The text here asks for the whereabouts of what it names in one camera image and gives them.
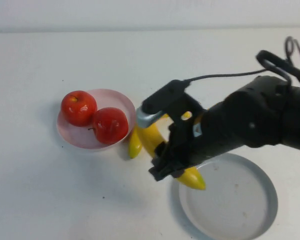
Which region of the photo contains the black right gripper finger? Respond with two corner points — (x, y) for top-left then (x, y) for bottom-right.
(154, 141), (171, 164)
(148, 161), (185, 182)

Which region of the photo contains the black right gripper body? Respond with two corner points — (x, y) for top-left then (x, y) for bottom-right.
(164, 113), (211, 174)

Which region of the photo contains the yellow plastic banana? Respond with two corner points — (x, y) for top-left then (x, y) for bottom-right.
(128, 111), (192, 159)
(135, 113), (207, 191)

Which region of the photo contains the dark red apple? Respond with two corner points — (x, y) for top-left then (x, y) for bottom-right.
(87, 107), (129, 145)

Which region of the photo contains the red apple with yellow top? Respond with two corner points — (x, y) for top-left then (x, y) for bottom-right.
(60, 90), (98, 127)

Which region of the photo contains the grey round plate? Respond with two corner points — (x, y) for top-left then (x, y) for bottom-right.
(171, 152), (279, 240)

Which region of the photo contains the pink round plate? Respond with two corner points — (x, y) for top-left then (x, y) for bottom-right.
(56, 88), (136, 150)

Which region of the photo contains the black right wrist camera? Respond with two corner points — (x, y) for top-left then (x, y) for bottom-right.
(136, 79), (207, 129)

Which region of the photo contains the thin black right camera cable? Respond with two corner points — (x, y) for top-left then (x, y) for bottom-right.
(184, 70), (265, 82)

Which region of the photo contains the thick black right cable loop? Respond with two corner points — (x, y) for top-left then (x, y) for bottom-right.
(255, 49), (300, 88)

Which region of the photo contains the thin dark right cable loop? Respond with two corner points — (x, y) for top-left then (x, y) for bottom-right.
(284, 36), (300, 88)

